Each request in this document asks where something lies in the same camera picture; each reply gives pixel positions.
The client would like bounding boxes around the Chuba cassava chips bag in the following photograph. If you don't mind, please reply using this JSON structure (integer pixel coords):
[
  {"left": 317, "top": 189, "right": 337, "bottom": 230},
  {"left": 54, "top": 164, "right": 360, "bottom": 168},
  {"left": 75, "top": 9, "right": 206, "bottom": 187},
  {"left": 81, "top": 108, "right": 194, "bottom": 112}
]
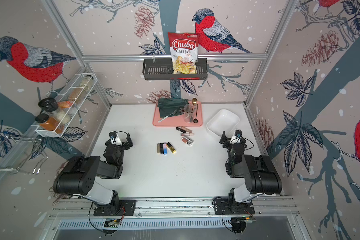
[{"left": 168, "top": 33, "right": 199, "bottom": 74}]

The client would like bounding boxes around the gold black lipstick tube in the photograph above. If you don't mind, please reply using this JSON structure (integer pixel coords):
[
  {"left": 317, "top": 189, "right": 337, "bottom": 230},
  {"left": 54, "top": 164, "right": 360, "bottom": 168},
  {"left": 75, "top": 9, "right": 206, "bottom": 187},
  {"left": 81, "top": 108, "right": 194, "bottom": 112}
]
[{"left": 167, "top": 142, "right": 177, "bottom": 154}]

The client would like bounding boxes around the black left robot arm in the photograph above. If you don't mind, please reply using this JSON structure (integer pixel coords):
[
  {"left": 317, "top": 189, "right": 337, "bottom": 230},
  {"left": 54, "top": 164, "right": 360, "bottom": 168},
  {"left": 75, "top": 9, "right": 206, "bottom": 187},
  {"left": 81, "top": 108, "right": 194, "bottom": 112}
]
[{"left": 53, "top": 131, "right": 136, "bottom": 217}]

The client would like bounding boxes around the clear red lipstick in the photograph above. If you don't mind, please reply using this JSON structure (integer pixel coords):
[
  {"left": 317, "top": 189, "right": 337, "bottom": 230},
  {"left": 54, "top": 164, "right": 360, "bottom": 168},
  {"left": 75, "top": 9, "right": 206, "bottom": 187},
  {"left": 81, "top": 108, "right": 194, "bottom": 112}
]
[{"left": 181, "top": 136, "right": 194, "bottom": 146}]

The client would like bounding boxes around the aluminium front rail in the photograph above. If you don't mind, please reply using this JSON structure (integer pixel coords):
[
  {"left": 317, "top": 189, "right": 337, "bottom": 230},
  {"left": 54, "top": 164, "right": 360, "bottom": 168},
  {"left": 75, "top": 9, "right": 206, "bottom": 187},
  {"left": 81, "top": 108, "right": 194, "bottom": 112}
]
[{"left": 47, "top": 195, "right": 301, "bottom": 219}]

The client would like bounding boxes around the black lid spice jar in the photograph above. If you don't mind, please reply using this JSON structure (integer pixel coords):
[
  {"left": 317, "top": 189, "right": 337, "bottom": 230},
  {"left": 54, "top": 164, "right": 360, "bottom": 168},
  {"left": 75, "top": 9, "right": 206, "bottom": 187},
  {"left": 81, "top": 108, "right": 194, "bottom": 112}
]
[{"left": 38, "top": 98, "right": 71, "bottom": 125}]

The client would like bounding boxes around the black gold lip gloss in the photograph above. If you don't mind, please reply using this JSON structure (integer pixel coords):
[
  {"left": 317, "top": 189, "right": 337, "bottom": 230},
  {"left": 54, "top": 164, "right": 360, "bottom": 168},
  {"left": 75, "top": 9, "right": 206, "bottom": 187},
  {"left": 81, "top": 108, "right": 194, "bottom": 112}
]
[{"left": 176, "top": 127, "right": 193, "bottom": 133}]

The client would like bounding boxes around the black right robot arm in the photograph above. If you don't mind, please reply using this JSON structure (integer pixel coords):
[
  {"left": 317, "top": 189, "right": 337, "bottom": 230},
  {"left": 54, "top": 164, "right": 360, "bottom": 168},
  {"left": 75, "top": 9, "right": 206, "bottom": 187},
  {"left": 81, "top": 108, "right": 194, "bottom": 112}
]
[{"left": 219, "top": 130, "right": 282, "bottom": 207}]

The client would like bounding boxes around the gold long spoon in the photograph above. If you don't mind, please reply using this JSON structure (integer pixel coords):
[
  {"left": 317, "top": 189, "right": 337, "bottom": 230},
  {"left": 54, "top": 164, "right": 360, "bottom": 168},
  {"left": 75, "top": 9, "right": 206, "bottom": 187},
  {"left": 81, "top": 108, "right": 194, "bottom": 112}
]
[{"left": 192, "top": 98, "right": 198, "bottom": 124}]

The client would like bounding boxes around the pink silicone mat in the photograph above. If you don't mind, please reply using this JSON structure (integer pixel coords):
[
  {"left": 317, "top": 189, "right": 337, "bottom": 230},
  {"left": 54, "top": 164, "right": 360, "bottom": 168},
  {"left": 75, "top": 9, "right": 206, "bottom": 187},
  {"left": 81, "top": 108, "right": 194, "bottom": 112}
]
[{"left": 152, "top": 101, "right": 203, "bottom": 127}]

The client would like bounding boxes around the clear ribbed glass cup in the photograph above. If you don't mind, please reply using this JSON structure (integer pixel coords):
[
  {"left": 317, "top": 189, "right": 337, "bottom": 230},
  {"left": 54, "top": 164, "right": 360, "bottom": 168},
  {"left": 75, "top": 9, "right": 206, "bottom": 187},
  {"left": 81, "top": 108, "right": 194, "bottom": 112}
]
[{"left": 183, "top": 104, "right": 193, "bottom": 123}]

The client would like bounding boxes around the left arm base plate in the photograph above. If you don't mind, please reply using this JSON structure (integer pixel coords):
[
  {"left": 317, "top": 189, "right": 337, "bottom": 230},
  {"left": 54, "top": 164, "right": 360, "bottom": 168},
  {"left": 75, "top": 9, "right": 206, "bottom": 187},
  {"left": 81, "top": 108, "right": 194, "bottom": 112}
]
[{"left": 94, "top": 199, "right": 137, "bottom": 217}]

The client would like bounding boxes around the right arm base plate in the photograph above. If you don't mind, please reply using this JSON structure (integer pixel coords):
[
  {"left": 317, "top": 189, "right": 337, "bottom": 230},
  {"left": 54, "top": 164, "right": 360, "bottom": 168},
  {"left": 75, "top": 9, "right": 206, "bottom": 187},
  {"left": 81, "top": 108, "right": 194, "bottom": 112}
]
[{"left": 212, "top": 197, "right": 255, "bottom": 215}]

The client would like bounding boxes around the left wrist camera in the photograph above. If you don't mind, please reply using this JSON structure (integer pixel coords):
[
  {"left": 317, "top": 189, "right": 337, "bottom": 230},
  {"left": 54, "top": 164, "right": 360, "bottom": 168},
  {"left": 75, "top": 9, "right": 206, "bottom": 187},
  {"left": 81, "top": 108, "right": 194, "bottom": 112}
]
[{"left": 109, "top": 131, "right": 123, "bottom": 146}]

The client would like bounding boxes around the dark green cloth napkin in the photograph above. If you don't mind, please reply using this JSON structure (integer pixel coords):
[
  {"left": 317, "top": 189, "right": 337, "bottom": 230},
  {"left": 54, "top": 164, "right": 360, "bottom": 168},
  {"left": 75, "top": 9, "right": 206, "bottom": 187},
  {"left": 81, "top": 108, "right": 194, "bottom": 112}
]
[{"left": 157, "top": 98, "right": 189, "bottom": 118}]

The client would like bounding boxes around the orange spice jar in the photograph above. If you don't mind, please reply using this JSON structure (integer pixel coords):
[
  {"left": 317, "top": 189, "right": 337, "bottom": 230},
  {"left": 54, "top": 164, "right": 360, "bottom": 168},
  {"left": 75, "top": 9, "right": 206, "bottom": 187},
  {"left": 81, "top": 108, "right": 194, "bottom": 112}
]
[{"left": 35, "top": 114, "right": 64, "bottom": 134}]

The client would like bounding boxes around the beige lipstick tube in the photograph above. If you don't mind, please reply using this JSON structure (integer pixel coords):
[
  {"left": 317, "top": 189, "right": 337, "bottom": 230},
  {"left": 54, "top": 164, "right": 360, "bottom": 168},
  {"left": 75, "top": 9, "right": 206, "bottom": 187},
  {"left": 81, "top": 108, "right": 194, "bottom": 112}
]
[{"left": 157, "top": 143, "right": 161, "bottom": 154}]

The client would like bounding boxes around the metal wire hook rack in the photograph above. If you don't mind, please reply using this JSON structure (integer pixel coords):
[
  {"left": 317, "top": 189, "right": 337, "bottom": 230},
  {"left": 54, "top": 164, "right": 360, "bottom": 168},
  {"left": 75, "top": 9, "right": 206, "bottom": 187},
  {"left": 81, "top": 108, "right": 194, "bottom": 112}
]
[{"left": 0, "top": 136, "right": 49, "bottom": 175}]

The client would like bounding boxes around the white storage box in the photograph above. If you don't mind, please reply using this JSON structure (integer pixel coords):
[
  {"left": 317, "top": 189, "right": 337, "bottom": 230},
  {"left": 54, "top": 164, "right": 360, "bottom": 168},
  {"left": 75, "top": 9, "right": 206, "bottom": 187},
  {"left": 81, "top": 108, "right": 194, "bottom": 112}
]
[{"left": 206, "top": 109, "right": 240, "bottom": 138}]

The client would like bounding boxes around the white handled fork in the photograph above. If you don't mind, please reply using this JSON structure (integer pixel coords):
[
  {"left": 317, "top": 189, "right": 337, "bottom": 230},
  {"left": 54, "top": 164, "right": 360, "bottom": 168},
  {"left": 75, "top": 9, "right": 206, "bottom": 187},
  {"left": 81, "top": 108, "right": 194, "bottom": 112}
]
[{"left": 158, "top": 110, "right": 178, "bottom": 123}]

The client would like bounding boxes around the pink blue lipstick tube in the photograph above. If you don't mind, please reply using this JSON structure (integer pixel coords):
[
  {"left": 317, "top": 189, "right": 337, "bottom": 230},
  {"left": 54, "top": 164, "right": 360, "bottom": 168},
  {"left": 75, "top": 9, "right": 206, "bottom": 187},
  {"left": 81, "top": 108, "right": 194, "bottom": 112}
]
[{"left": 163, "top": 143, "right": 168, "bottom": 155}]

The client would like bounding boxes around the black wall basket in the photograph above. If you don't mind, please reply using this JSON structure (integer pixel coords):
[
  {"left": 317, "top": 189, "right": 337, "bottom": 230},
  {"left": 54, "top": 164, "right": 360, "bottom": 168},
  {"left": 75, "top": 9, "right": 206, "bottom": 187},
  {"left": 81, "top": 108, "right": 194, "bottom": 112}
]
[{"left": 143, "top": 58, "right": 208, "bottom": 81}]

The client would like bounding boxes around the white wire spice rack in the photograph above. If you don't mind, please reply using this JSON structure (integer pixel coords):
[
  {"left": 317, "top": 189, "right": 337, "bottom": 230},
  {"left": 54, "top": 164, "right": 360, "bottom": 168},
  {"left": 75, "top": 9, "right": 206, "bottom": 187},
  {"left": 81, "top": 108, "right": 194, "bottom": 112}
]
[{"left": 36, "top": 73, "right": 98, "bottom": 138}]

